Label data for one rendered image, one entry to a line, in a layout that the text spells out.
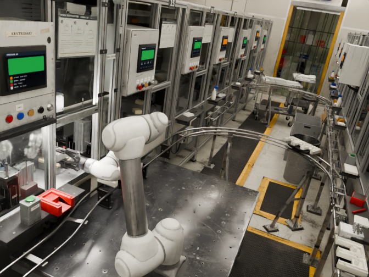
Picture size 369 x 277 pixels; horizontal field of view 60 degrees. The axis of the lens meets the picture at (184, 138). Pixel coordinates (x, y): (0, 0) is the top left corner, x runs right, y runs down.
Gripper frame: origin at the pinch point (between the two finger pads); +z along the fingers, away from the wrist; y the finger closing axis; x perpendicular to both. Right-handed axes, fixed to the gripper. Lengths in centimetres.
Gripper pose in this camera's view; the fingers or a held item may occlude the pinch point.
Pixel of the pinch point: (60, 155)
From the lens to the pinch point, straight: 217.2
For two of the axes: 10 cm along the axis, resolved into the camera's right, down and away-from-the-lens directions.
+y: 1.6, -9.1, -3.7
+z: -9.1, -2.8, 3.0
